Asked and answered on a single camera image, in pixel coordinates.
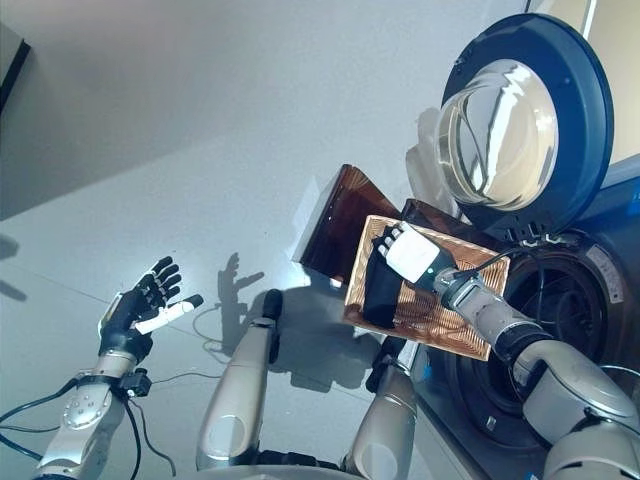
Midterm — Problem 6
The white counter cabinet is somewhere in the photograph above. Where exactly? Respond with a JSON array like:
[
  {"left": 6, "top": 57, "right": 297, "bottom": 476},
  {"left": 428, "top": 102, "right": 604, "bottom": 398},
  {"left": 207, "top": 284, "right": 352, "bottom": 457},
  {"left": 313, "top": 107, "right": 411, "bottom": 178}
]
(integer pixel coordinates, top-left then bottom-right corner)
[{"left": 522, "top": 0, "right": 640, "bottom": 166}]

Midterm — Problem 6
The grey robot torso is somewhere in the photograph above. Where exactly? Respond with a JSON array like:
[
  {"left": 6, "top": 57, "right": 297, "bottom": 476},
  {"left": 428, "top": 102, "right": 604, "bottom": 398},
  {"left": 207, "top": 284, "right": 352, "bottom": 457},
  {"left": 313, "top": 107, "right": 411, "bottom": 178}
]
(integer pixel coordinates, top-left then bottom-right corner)
[{"left": 189, "top": 462, "right": 351, "bottom": 480}]

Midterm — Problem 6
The grey cabinet with black edge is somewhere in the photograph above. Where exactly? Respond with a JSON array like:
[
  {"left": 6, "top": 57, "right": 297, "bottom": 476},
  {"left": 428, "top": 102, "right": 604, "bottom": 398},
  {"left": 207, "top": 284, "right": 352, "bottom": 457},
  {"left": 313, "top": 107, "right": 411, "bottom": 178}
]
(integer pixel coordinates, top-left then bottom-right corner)
[{"left": 0, "top": 22, "right": 32, "bottom": 119}]

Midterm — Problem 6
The grey left robot leg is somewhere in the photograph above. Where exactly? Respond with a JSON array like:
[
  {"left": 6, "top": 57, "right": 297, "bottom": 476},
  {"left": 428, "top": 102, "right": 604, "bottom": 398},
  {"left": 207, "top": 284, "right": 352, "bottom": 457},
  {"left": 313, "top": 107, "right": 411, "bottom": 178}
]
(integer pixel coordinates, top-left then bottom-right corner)
[{"left": 194, "top": 288, "right": 285, "bottom": 472}]

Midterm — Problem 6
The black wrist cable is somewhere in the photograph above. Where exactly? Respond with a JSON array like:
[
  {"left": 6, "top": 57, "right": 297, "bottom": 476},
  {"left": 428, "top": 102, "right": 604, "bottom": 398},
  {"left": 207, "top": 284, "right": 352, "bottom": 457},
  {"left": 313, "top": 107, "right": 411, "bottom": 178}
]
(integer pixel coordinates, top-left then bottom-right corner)
[
  {"left": 0, "top": 377, "right": 179, "bottom": 479},
  {"left": 454, "top": 244, "right": 531, "bottom": 279}
]

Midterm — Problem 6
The grey right robot leg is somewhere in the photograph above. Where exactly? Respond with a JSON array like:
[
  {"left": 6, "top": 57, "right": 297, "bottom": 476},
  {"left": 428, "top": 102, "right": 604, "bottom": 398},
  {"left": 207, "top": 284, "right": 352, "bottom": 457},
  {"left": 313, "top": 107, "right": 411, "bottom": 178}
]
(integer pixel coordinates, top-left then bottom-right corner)
[{"left": 342, "top": 335, "right": 419, "bottom": 480}]

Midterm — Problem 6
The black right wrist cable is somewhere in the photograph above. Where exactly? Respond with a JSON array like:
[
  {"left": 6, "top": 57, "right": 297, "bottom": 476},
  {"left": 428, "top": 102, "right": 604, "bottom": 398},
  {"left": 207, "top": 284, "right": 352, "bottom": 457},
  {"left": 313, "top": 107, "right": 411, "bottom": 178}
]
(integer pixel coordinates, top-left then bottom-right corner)
[{"left": 454, "top": 244, "right": 531, "bottom": 279}]

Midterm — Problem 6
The black cloth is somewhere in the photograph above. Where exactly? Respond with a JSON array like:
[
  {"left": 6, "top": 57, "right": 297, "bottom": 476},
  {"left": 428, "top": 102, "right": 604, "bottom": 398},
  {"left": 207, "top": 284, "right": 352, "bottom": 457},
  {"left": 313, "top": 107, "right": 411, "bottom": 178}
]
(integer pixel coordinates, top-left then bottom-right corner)
[{"left": 362, "top": 239, "right": 404, "bottom": 330}]

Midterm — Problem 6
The brown transparent acrylic stool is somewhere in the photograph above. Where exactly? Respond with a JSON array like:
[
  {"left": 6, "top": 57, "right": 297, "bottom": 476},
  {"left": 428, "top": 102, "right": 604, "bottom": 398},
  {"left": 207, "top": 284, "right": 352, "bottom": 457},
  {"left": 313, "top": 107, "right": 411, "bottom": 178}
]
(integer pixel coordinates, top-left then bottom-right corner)
[{"left": 298, "top": 163, "right": 481, "bottom": 286}]

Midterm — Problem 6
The grey front-load washing machine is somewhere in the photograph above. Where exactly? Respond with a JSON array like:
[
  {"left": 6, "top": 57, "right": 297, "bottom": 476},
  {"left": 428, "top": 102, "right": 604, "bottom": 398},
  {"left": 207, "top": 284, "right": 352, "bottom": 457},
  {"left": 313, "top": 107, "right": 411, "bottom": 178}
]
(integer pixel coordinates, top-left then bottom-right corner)
[{"left": 409, "top": 154, "right": 640, "bottom": 480}]

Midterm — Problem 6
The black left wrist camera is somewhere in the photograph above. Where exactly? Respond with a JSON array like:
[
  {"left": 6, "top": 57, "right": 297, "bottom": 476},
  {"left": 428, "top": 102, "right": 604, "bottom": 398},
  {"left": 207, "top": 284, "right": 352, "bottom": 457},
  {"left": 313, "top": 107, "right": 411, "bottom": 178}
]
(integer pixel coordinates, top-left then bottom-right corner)
[{"left": 118, "top": 368, "right": 153, "bottom": 400}]

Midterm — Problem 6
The round glass washing machine door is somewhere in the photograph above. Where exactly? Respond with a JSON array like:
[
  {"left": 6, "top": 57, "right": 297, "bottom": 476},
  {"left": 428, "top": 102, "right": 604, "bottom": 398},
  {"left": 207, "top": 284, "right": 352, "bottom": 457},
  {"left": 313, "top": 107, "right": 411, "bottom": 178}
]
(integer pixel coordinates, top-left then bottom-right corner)
[{"left": 404, "top": 12, "right": 615, "bottom": 241}]

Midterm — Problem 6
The thin white floor cable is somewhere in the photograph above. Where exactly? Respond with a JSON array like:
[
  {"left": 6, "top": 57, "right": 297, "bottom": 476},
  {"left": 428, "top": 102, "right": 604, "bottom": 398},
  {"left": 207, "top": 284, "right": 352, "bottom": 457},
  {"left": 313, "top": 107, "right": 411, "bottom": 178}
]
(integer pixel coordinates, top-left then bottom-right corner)
[{"left": 149, "top": 302, "right": 251, "bottom": 386}]

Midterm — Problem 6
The grey robot leg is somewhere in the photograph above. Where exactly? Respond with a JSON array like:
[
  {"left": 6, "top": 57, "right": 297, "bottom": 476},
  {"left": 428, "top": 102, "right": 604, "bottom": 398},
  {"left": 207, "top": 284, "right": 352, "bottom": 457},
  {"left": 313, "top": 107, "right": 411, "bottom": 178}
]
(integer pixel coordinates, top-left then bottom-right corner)
[
  {"left": 342, "top": 335, "right": 419, "bottom": 480},
  {"left": 194, "top": 288, "right": 285, "bottom": 472}
]

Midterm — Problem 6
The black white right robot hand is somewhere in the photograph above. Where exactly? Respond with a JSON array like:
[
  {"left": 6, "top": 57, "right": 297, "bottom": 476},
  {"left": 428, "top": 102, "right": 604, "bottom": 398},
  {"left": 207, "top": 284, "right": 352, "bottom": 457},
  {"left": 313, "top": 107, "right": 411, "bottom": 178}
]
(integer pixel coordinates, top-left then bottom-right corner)
[{"left": 372, "top": 222, "right": 459, "bottom": 294}]

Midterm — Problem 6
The rectangular wicker laundry basket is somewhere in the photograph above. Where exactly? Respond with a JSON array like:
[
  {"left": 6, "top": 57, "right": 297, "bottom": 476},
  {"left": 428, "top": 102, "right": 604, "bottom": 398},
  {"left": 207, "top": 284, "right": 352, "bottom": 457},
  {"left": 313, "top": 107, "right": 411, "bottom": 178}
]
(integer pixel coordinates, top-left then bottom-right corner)
[{"left": 342, "top": 214, "right": 511, "bottom": 362}]

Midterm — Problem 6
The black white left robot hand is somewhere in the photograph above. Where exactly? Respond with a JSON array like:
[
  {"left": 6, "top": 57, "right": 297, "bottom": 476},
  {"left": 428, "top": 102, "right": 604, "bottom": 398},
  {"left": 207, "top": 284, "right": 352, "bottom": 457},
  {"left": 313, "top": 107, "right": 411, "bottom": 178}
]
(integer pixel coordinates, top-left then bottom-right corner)
[{"left": 97, "top": 255, "right": 205, "bottom": 364}]

